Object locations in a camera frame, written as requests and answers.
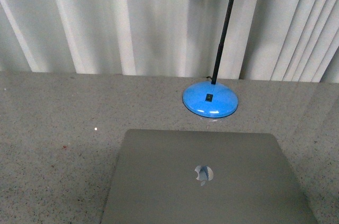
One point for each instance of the grey laptop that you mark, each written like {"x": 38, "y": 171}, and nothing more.
{"x": 165, "y": 176}

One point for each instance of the blue desk lamp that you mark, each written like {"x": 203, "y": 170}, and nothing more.
{"x": 213, "y": 99}

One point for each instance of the white curtain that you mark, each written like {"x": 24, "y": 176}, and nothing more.
{"x": 284, "y": 40}

